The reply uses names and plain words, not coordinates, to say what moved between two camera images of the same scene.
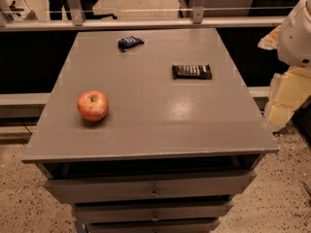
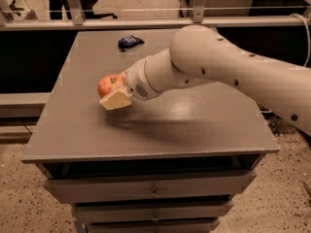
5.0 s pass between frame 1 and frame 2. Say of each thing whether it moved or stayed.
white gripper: moved
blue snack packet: stayed
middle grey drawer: stayed
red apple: moved
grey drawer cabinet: stayed
